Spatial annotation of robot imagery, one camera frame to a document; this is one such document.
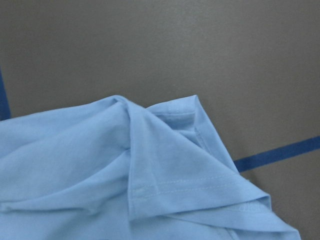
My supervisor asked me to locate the light blue t-shirt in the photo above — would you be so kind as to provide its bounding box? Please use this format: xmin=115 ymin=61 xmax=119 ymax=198
xmin=0 ymin=95 xmax=300 ymax=240

